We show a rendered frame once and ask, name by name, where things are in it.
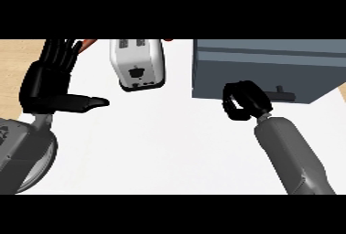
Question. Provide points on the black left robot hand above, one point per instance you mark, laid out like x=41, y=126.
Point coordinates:
x=45, y=88

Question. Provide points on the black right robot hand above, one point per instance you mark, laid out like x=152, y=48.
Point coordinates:
x=251, y=97

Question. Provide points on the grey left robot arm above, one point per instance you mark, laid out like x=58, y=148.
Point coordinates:
x=24, y=152

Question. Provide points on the grey-blue drawer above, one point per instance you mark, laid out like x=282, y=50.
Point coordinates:
x=276, y=65

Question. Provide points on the orange-red object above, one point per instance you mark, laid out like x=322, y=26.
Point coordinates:
x=88, y=44

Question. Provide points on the white toaster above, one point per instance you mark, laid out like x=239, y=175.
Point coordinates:
x=138, y=64

